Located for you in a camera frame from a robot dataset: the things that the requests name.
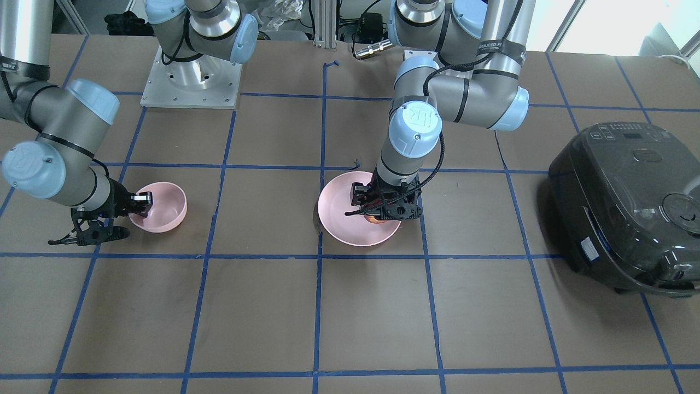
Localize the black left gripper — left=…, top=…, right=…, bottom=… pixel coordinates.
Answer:
left=345, top=174, right=422, bottom=221

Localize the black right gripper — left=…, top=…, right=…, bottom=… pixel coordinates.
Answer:
left=47, top=183, right=154, bottom=245

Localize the red apple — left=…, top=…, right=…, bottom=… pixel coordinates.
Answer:
left=365, top=216, right=386, bottom=224

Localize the small pink bowl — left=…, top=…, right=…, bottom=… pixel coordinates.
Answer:
left=129, top=182, right=188, bottom=234

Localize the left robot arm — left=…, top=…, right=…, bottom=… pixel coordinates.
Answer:
left=348, top=1, right=535, bottom=221

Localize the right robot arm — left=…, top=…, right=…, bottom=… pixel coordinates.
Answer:
left=2, top=1, right=154, bottom=245

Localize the large pink plate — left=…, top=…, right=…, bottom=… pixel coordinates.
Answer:
left=317, top=171, right=400, bottom=247

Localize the dark rice cooker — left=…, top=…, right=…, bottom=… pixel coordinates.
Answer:
left=548, top=121, right=699, bottom=298

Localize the black braided cable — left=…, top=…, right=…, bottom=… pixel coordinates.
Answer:
left=405, top=55, right=493, bottom=198

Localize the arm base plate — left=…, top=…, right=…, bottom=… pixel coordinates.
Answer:
left=403, top=50, right=437, bottom=60
left=140, top=48, right=243, bottom=109

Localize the aluminium frame post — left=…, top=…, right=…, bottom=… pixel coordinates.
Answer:
left=310, top=0, right=338, bottom=51

